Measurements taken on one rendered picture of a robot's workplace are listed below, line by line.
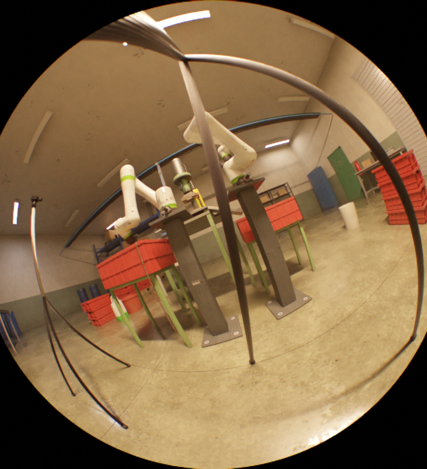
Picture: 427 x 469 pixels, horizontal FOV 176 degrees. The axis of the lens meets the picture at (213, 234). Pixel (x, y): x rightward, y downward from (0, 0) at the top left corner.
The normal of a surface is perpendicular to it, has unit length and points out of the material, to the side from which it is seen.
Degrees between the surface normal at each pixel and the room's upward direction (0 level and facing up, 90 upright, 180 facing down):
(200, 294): 90
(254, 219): 90
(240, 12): 180
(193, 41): 180
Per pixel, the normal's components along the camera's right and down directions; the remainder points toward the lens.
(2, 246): 0.91, -0.39
